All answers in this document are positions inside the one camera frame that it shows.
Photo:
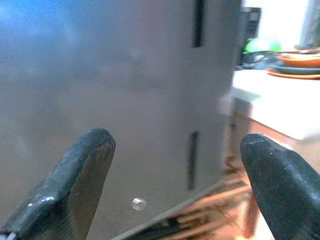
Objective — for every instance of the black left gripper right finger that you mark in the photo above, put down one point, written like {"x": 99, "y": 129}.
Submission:
{"x": 287, "y": 195}

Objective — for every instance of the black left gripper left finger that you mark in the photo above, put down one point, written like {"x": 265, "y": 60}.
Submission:
{"x": 62, "y": 190}

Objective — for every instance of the grey fridge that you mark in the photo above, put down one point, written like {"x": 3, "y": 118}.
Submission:
{"x": 125, "y": 75}

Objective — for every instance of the orange plate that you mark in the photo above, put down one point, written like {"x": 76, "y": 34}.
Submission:
{"x": 295, "y": 75}

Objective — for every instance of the teal plate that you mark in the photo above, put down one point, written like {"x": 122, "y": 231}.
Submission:
{"x": 290, "y": 70}

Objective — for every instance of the orange bowl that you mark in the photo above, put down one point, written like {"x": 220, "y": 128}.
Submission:
{"x": 300, "y": 62}

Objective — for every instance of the green round lid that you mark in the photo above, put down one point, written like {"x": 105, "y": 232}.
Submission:
{"x": 262, "y": 46}

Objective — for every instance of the black countertop appliance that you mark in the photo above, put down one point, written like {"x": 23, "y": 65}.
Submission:
{"x": 250, "y": 25}

